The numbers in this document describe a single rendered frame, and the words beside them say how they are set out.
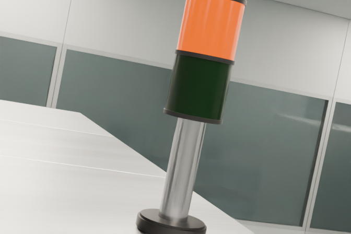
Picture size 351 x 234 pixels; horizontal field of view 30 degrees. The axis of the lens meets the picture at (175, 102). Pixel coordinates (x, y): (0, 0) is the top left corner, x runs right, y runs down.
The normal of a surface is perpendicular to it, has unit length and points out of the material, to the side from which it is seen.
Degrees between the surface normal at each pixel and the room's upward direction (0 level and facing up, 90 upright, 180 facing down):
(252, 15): 90
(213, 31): 90
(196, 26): 90
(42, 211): 0
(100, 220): 0
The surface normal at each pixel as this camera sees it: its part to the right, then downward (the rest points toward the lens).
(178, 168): -0.31, -0.01
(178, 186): -0.06, 0.04
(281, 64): 0.33, 0.11
